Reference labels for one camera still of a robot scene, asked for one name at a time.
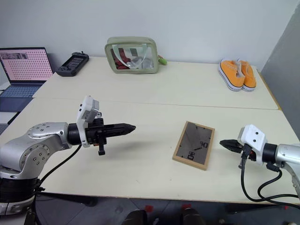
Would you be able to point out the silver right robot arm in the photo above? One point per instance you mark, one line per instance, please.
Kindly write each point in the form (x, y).
(286, 153)

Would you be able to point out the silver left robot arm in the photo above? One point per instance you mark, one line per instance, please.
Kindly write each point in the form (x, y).
(42, 143)

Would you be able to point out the red item inside pouch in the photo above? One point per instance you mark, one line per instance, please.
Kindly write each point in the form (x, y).
(120, 59)

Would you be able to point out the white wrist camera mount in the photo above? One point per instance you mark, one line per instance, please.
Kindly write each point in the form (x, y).
(254, 138)
(84, 106)

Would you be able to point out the green pouch tag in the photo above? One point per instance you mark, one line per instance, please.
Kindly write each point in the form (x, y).
(162, 61)

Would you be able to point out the grey item inside pouch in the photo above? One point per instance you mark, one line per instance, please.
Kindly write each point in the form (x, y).
(146, 63)

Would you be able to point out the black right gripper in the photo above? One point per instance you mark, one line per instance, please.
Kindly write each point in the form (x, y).
(246, 153)

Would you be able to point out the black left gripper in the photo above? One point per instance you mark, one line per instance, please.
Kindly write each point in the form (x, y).
(94, 136)

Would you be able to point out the open laptop computer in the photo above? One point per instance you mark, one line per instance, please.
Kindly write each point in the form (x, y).
(23, 64)

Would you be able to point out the orange canvas sneaker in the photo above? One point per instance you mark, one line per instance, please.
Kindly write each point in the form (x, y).
(249, 76)
(230, 72)

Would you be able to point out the dark rounded shape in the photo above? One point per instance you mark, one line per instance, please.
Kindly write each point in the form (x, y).
(137, 218)
(192, 216)

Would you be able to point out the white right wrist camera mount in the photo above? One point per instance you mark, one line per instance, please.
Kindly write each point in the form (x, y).
(254, 138)

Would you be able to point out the black handheld game controller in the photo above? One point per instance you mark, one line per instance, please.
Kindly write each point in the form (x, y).
(72, 64)

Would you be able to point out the green transparent toiletry pouch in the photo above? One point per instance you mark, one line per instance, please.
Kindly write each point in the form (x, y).
(131, 41)

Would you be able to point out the small red cap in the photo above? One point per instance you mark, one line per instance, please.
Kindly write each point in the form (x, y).
(148, 207)
(186, 206)

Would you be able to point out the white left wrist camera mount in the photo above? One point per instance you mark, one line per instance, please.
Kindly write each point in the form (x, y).
(84, 106)

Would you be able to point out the wooden picture frame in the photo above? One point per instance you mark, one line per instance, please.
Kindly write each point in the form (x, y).
(193, 146)

